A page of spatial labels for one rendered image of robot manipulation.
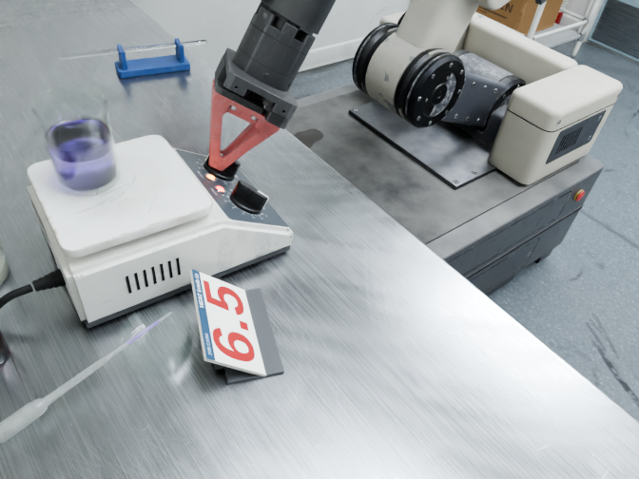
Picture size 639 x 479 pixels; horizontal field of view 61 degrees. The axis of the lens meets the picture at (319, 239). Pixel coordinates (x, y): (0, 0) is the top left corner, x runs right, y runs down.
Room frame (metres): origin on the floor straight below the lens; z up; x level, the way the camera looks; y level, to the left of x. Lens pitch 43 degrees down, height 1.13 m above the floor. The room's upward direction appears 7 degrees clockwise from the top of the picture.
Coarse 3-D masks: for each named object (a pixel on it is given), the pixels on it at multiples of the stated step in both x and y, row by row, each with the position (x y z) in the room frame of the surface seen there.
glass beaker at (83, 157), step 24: (48, 96) 0.35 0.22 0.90; (72, 96) 0.36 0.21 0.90; (96, 96) 0.36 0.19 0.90; (48, 120) 0.35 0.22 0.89; (96, 120) 0.33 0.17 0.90; (48, 144) 0.32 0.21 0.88; (72, 144) 0.32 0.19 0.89; (96, 144) 0.33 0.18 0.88; (72, 168) 0.32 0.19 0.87; (96, 168) 0.32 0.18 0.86; (72, 192) 0.32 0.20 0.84; (96, 192) 0.32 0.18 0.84
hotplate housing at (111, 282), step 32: (32, 192) 0.34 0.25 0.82; (192, 224) 0.32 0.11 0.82; (224, 224) 0.33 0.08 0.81; (256, 224) 0.35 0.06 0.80; (64, 256) 0.27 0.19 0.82; (96, 256) 0.27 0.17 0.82; (128, 256) 0.28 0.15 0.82; (160, 256) 0.29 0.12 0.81; (192, 256) 0.31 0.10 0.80; (224, 256) 0.33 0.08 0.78; (256, 256) 0.35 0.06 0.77; (96, 288) 0.26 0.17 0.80; (128, 288) 0.27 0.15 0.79; (160, 288) 0.29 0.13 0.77; (96, 320) 0.26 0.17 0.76
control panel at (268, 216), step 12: (192, 156) 0.43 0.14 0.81; (204, 156) 0.45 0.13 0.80; (192, 168) 0.40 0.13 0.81; (204, 168) 0.42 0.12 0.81; (204, 180) 0.39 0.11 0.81; (216, 180) 0.40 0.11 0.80; (240, 180) 0.43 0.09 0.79; (216, 192) 0.38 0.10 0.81; (228, 192) 0.39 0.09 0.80; (228, 204) 0.37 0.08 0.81; (228, 216) 0.34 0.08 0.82; (240, 216) 0.35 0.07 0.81; (252, 216) 0.36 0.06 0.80; (264, 216) 0.38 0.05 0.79; (276, 216) 0.39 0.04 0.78
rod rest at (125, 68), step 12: (180, 48) 0.72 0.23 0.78; (120, 60) 0.69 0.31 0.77; (132, 60) 0.71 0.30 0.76; (144, 60) 0.71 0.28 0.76; (156, 60) 0.72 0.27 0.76; (168, 60) 0.72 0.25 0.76; (180, 60) 0.72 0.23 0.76; (120, 72) 0.67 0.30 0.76; (132, 72) 0.68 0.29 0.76; (144, 72) 0.68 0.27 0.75; (156, 72) 0.69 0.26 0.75
